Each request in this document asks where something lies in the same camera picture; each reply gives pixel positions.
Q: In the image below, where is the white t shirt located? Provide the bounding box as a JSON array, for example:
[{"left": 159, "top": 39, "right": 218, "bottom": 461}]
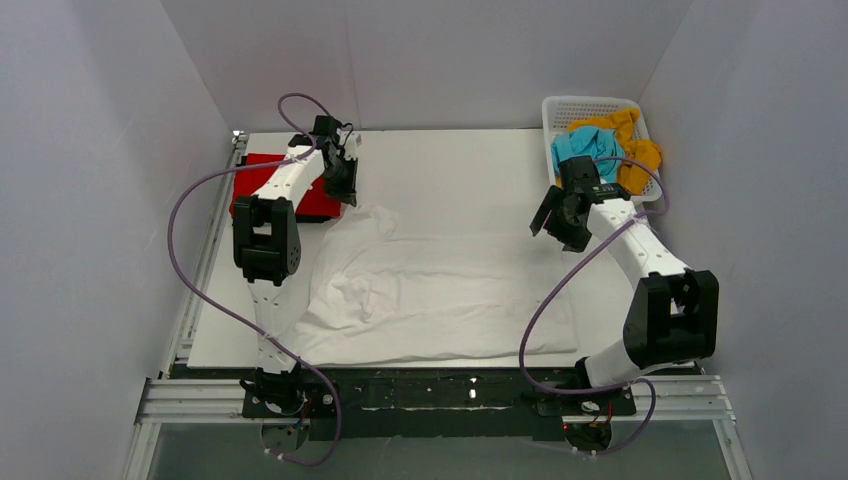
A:
[{"left": 281, "top": 203, "right": 617, "bottom": 368}]

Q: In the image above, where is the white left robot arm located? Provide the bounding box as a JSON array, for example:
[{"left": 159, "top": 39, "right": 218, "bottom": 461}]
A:
[{"left": 231, "top": 114, "right": 358, "bottom": 364}]

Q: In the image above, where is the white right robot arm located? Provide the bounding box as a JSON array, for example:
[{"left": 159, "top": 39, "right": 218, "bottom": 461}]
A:
[{"left": 518, "top": 156, "right": 720, "bottom": 395}]

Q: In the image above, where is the red folded t shirt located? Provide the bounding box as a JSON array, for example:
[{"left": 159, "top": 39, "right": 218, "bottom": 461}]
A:
[{"left": 229, "top": 153, "right": 342, "bottom": 217}]

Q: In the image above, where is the light blue crumpled t shirt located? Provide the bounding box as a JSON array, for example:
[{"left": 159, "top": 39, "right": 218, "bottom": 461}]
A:
[{"left": 551, "top": 126, "right": 626, "bottom": 183}]

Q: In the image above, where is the mustard yellow crumpled t shirt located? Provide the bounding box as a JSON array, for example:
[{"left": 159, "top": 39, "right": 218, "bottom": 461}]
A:
[{"left": 567, "top": 108, "right": 662, "bottom": 195}]

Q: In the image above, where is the white plastic basket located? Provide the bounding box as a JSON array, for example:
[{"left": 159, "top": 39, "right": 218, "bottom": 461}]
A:
[{"left": 541, "top": 96, "right": 663, "bottom": 204}]

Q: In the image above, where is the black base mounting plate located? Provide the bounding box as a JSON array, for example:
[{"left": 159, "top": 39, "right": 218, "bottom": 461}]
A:
[{"left": 239, "top": 367, "right": 636, "bottom": 441}]

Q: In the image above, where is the aluminium frame rail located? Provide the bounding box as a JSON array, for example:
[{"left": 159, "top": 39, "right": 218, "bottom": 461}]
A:
[{"left": 120, "top": 131, "right": 249, "bottom": 479}]

